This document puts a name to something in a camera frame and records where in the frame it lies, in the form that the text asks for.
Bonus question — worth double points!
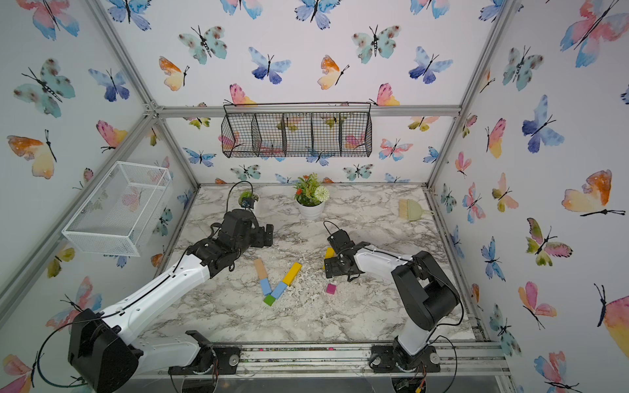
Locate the black wire wall basket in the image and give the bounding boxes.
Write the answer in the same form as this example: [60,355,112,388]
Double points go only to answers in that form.
[219,102,373,159]

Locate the green cube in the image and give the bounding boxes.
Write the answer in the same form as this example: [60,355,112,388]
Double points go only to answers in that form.
[264,294,276,306]

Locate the small green potted plant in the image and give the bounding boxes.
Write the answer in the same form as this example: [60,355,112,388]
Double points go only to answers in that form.
[238,191,259,212]

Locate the natural wood block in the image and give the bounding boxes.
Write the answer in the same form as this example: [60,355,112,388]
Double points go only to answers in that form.
[254,259,268,280]

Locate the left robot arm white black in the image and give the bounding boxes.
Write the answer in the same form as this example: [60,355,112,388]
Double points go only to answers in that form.
[68,209,275,392]

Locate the white mesh wall basket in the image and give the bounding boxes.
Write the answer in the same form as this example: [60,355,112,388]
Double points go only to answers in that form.
[62,161,172,257]

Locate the yellow block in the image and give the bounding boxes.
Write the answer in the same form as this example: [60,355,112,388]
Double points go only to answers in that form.
[282,262,302,286]
[325,247,336,259]

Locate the flowering potted plant white pot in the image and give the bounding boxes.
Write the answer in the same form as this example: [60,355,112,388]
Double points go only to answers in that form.
[294,173,331,220]

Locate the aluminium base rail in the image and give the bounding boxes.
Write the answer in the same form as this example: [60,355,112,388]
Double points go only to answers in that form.
[112,341,512,379]

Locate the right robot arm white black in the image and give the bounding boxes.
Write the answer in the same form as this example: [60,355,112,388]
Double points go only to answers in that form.
[324,229,461,373]

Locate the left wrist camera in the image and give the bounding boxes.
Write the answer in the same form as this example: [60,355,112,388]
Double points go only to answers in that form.
[239,196,256,210]

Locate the light blue block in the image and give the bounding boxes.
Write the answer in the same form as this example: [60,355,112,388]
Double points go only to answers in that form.
[260,278,273,296]
[271,282,288,300]

